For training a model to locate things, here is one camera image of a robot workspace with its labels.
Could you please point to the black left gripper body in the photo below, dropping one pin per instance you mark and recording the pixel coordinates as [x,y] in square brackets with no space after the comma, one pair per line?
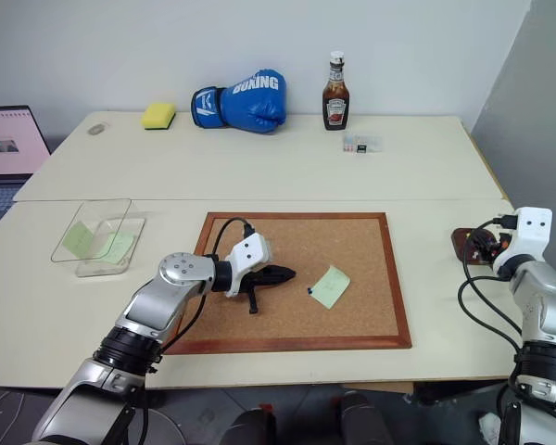
[251,281]

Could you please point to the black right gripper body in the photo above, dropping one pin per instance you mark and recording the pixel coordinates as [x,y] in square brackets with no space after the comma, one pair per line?
[489,245]

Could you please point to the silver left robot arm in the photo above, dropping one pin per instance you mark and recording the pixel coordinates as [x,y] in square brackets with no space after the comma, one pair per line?
[162,306]

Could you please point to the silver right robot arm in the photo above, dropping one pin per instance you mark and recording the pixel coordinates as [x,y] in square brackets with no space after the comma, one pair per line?
[537,315]

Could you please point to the green sticky note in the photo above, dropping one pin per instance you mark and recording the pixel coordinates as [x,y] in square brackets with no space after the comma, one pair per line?
[332,286]
[116,245]

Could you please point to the clear plastic box with lid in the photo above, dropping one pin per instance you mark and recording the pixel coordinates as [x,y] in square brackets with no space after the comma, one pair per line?
[99,238]

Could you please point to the wood-framed cork board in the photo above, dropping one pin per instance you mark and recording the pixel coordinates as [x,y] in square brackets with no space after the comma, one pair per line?
[296,283]

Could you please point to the dark rounded shape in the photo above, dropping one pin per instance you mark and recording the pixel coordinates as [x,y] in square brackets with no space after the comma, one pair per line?
[359,419]
[250,426]

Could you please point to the small clear pushpin case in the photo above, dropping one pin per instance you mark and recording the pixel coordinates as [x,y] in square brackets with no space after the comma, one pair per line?
[362,143]

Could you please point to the blue boxing glove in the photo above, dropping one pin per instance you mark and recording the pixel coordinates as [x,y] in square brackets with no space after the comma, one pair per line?
[243,102]

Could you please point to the white crumpled paper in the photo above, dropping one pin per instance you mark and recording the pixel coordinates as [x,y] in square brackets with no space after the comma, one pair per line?
[491,426]

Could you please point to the ketchup bottle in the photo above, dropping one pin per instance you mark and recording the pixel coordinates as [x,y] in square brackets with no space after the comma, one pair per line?
[336,99]

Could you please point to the yellow green sponge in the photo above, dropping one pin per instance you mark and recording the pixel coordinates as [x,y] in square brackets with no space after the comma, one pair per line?
[158,116]

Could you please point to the open laptop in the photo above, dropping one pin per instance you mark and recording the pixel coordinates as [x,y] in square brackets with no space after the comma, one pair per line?
[7,153]

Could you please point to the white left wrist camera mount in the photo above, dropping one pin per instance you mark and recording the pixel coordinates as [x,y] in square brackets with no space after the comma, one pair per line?
[250,254]

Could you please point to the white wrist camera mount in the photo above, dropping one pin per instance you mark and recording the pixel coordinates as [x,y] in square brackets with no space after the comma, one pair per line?
[528,234]
[250,254]

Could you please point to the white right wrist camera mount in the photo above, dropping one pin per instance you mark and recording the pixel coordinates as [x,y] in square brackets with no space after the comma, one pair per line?
[528,234]

